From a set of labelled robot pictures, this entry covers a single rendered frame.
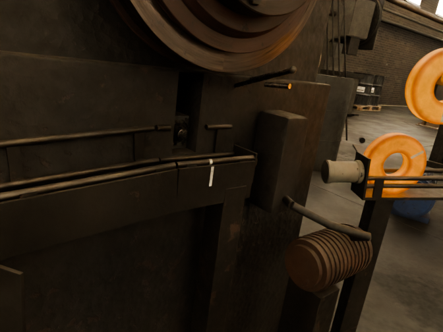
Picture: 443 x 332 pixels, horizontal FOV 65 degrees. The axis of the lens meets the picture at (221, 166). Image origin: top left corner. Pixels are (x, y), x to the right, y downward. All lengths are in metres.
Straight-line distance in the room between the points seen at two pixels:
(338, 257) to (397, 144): 0.31
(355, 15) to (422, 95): 7.77
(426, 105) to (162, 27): 0.56
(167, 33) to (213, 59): 0.10
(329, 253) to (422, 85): 0.41
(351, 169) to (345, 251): 0.20
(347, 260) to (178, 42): 0.61
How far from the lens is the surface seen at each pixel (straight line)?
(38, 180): 0.62
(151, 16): 0.57
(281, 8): 0.62
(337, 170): 0.91
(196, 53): 0.61
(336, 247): 0.88
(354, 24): 8.58
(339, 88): 3.35
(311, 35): 1.06
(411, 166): 0.99
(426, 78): 0.84
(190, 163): 0.65
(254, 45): 0.67
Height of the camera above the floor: 0.90
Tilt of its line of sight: 17 degrees down
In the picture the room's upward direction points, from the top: 8 degrees clockwise
